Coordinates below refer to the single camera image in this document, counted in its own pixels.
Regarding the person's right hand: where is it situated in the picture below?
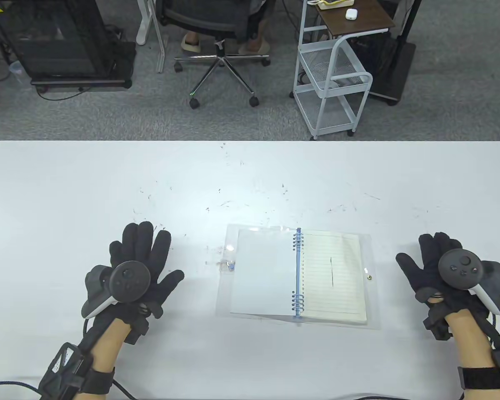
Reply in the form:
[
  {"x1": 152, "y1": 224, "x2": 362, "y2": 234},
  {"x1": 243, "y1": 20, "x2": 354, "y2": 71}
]
[{"x1": 396, "y1": 232, "x2": 490, "y2": 340}]

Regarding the black rolling cabinet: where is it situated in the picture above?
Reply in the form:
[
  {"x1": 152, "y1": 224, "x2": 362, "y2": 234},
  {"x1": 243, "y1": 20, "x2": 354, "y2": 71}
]
[{"x1": 0, "y1": 0, "x2": 133, "y2": 92}]

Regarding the white desk frame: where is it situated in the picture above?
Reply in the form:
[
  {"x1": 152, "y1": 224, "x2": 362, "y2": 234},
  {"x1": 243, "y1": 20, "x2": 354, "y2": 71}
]
[{"x1": 135, "y1": 0, "x2": 169, "y2": 74}]

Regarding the dark grey left hand controller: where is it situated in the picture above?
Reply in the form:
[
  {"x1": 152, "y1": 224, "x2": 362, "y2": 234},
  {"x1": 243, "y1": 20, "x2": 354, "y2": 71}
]
[{"x1": 81, "y1": 260, "x2": 151, "y2": 320}]

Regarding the black monitor stand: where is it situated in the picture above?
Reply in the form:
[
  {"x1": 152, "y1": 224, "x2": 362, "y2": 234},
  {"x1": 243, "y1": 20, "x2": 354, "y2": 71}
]
[{"x1": 369, "y1": 0, "x2": 422, "y2": 107}]

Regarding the person's left forearm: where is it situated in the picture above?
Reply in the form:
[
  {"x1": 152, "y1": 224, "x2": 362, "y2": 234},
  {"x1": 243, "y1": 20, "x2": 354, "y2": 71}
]
[{"x1": 83, "y1": 319, "x2": 132, "y2": 372}]

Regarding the black left camera cable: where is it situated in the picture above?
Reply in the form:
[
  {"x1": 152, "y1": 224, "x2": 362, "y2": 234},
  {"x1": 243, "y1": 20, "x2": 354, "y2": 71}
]
[{"x1": 0, "y1": 380, "x2": 40, "y2": 395}]

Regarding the spiral notebook with clear cover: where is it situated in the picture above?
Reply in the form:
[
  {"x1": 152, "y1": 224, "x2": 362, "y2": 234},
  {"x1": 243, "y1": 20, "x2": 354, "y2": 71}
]
[{"x1": 215, "y1": 224, "x2": 382, "y2": 330}]

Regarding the black left wrist strap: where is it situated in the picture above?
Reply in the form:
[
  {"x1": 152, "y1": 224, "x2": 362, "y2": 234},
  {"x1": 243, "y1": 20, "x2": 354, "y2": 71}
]
[{"x1": 79, "y1": 367, "x2": 115, "y2": 395}]

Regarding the black floor cable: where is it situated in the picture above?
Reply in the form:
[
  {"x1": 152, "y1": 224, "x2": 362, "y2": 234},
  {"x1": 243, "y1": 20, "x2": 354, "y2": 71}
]
[{"x1": 37, "y1": 85, "x2": 88, "y2": 101}]

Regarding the beige slipper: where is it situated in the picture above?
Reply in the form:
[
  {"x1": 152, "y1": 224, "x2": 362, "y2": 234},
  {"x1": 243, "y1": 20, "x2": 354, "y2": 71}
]
[
  {"x1": 181, "y1": 34, "x2": 205, "y2": 54},
  {"x1": 237, "y1": 41, "x2": 271, "y2": 55}
]

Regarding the dark grey hand controller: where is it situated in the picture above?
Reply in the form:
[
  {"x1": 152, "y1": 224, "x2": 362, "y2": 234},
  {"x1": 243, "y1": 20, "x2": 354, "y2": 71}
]
[
  {"x1": 81, "y1": 260, "x2": 151, "y2": 320},
  {"x1": 437, "y1": 249, "x2": 500, "y2": 316}
]

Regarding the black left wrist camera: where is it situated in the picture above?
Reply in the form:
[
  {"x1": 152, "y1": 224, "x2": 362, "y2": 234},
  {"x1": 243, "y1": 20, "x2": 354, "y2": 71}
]
[{"x1": 39, "y1": 342, "x2": 94, "y2": 400}]

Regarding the dark grey right hand controller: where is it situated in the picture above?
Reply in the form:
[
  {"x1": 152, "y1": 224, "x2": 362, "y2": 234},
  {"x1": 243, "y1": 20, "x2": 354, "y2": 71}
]
[{"x1": 437, "y1": 249, "x2": 500, "y2": 316}]

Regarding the black wrist strap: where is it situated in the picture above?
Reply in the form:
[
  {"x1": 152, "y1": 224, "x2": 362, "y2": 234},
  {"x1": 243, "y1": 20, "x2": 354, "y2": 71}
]
[
  {"x1": 458, "y1": 367, "x2": 500, "y2": 390},
  {"x1": 79, "y1": 367, "x2": 115, "y2": 395}
]

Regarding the white cart with wooden top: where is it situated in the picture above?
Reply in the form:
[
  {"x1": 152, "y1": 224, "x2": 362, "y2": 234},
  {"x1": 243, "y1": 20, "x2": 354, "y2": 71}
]
[{"x1": 292, "y1": 0, "x2": 396, "y2": 140}]

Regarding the clear plastic cup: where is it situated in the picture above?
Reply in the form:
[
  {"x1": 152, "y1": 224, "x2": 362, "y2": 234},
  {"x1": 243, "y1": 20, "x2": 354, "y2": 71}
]
[{"x1": 8, "y1": 60, "x2": 25, "y2": 86}]

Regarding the black right wrist strap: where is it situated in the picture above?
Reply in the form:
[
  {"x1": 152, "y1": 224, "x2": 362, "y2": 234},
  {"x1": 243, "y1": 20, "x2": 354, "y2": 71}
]
[{"x1": 458, "y1": 367, "x2": 500, "y2": 390}]

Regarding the person's left hand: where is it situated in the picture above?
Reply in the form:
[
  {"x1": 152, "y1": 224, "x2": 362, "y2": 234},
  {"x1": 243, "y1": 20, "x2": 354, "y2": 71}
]
[{"x1": 81, "y1": 221, "x2": 185, "y2": 345}]

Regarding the black office chair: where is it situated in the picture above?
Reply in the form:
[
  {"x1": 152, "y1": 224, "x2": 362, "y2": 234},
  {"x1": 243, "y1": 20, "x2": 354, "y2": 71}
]
[{"x1": 156, "y1": 0, "x2": 271, "y2": 110}]

